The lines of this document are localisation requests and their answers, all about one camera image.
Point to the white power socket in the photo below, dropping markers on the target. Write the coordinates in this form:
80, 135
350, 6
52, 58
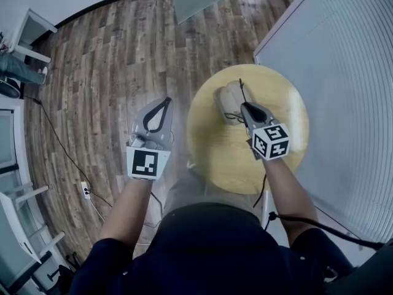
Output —
86, 190

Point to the person's left forearm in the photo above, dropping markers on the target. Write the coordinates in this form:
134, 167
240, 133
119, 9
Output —
129, 207

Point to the white window blinds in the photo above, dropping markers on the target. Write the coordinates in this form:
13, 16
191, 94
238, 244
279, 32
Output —
344, 97

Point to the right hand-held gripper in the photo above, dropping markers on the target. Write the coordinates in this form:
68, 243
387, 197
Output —
270, 141

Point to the black equipment pack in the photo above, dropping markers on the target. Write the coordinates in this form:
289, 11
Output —
368, 272

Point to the black chair base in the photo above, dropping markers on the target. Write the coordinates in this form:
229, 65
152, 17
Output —
63, 272

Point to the beige glasses case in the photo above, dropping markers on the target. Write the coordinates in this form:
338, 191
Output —
227, 100

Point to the person's beige trousers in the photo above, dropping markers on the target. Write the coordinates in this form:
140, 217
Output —
202, 192

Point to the round wooden table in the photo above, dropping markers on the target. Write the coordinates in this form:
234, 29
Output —
221, 158

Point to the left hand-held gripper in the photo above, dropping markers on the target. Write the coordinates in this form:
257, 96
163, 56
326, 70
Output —
144, 163

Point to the white table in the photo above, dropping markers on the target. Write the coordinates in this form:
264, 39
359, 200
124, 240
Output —
15, 235
33, 32

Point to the person's right forearm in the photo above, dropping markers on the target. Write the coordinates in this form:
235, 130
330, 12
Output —
288, 195

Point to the black eyeglasses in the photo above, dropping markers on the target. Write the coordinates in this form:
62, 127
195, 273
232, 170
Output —
242, 92

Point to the person's dark blue shirt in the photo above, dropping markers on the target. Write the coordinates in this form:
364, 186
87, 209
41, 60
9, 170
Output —
215, 250

